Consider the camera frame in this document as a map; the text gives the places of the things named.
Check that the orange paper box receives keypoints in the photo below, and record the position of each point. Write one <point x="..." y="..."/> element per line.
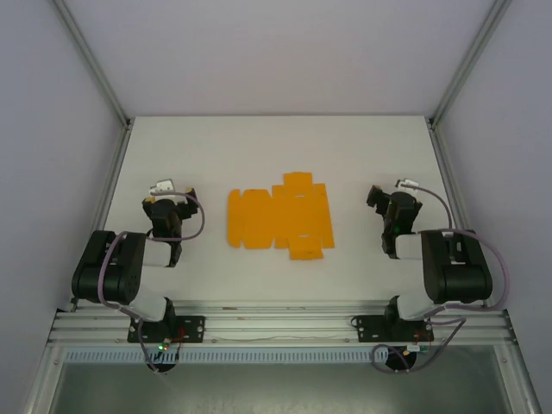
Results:
<point x="280" y="215"/>

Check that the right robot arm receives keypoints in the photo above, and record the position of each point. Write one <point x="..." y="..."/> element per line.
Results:
<point x="457" y="276"/>

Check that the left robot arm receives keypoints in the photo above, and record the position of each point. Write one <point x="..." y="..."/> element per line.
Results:
<point x="112" y="267"/>

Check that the grey metal panel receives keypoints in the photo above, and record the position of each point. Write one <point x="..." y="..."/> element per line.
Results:
<point x="276" y="390"/>

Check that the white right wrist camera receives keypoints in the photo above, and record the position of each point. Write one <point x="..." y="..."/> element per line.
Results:
<point x="407" y="183"/>

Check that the black left mount plate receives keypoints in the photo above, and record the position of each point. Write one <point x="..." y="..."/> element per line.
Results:
<point x="194" y="328"/>

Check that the black mount plate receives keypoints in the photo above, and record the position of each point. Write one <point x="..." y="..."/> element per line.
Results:
<point x="194" y="328"/>
<point x="366" y="325"/>

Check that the black right mount plate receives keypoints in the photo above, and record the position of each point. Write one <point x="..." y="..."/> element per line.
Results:
<point x="366" y="325"/>

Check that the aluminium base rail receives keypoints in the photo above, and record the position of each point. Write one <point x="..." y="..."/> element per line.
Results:
<point x="276" y="321"/>

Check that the aluminium frame post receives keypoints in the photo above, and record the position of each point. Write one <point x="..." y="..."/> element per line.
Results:
<point x="92" y="64"/>
<point x="470" y="64"/>

